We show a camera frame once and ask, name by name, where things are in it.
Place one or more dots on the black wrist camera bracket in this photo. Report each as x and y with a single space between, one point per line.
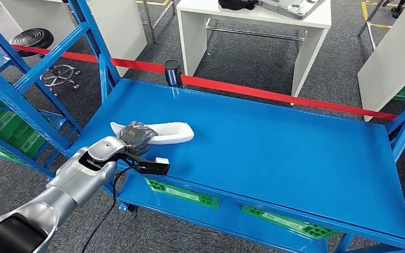
150 167

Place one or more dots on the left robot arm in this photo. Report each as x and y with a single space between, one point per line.
69 181

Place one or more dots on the grey flat metal stand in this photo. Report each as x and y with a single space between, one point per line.
290 8

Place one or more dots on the red barrier belt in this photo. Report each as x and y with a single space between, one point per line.
223 87

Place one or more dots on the white curved plastic car part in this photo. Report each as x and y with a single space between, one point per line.
178 134

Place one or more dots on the black stanchion post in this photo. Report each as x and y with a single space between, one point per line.
172 75

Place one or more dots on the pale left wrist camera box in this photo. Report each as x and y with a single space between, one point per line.
162 161

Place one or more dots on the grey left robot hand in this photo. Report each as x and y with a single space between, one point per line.
136 138

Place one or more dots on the black bag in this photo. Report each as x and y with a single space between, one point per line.
237 4

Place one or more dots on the black round stool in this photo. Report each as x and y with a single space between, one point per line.
31 40

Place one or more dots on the steel table frame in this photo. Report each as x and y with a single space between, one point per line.
147 21
369 31

